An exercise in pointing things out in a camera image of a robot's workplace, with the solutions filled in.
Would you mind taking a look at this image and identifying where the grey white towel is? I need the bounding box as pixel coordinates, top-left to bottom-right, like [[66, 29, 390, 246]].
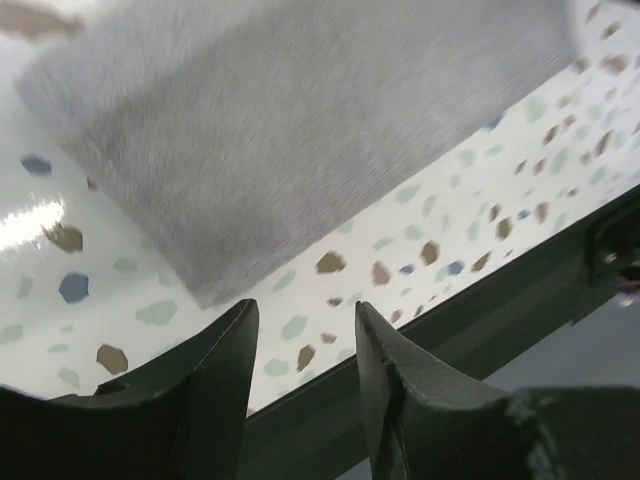
[[16, 1, 577, 307]]

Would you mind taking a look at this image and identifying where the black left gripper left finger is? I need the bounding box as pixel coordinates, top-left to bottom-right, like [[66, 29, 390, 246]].
[[1, 299, 259, 480]]

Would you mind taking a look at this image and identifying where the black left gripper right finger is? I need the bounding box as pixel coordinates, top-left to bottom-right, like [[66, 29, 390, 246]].
[[355, 302, 639, 480]]

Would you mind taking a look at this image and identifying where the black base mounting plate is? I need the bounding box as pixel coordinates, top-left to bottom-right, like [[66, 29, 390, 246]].
[[237, 188, 639, 479]]

